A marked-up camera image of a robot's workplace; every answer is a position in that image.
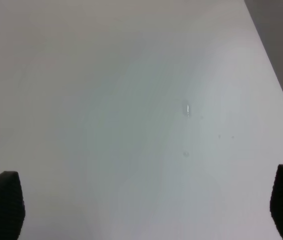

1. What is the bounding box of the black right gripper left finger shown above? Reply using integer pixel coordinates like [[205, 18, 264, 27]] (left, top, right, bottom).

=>
[[0, 171, 26, 240]]

